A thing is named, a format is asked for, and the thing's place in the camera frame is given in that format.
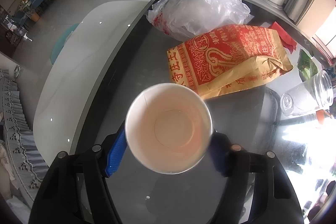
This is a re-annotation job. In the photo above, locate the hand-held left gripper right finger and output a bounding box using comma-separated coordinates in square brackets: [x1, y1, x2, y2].
[209, 131, 305, 224]

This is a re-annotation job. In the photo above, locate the small orange packet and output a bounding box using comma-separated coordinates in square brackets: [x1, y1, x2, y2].
[316, 110, 331, 125]

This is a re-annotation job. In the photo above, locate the red packet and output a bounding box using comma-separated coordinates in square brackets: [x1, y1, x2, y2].
[268, 21, 297, 54]

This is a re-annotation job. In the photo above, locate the clear plastic bag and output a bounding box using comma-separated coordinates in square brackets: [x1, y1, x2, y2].
[147, 0, 251, 42]

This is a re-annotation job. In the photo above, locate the glass coffee table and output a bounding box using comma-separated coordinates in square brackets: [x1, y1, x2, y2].
[33, 0, 336, 224]

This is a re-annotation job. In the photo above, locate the grey lace sofa cover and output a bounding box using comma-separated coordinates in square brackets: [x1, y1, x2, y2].
[0, 68, 44, 203]

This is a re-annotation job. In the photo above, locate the white paper cup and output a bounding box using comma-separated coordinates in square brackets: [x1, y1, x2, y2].
[125, 83, 214, 174]

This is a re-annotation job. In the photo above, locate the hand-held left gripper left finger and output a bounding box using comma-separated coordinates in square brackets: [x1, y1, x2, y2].
[28, 127, 128, 224]

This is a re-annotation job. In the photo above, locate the green snack packet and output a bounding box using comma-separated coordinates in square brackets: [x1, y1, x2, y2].
[297, 49, 319, 81]

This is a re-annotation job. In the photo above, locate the clear glass jar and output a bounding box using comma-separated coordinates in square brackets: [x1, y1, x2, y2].
[280, 69, 335, 117]

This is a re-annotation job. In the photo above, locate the orange printed paper bag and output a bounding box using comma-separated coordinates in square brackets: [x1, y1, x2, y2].
[167, 25, 294, 100]

